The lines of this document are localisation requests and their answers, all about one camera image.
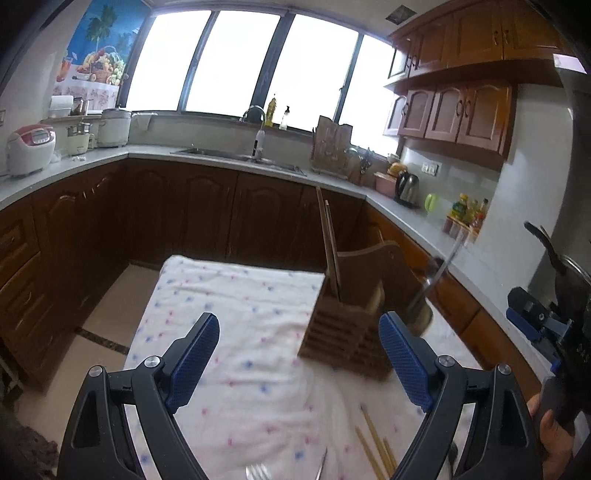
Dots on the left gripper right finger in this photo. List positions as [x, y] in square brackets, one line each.
[500, 441]

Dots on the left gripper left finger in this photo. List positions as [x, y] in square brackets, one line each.
[97, 443]

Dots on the metal spoon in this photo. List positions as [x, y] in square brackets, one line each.
[431, 281]
[321, 466]

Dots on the kitchen faucet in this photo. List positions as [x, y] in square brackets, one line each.
[255, 115]

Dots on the right hand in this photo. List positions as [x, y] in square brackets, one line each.
[558, 443]

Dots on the black pan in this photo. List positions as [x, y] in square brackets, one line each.
[572, 282]

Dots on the yellow oil bottle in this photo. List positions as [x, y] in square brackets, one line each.
[460, 208]

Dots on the metal fork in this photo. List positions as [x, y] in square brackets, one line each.
[257, 472]

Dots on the white floral tablecloth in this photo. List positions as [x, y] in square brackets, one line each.
[257, 401]

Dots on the metal spoon on table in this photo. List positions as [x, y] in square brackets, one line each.
[321, 466]

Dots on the green cup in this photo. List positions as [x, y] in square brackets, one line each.
[430, 202]

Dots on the wooden utensil holder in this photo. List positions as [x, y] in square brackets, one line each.
[343, 330]

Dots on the electric kettle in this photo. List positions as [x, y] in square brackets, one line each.
[407, 189]

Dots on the pink container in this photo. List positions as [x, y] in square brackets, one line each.
[385, 184]

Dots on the wooden dish rack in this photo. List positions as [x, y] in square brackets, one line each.
[333, 152]

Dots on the white red rice cooker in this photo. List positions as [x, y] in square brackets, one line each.
[29, 149]

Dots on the yellow dish soap bottle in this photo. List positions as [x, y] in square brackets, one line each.
[271, 108]

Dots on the fruit poster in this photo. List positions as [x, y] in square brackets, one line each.
[95, 60]

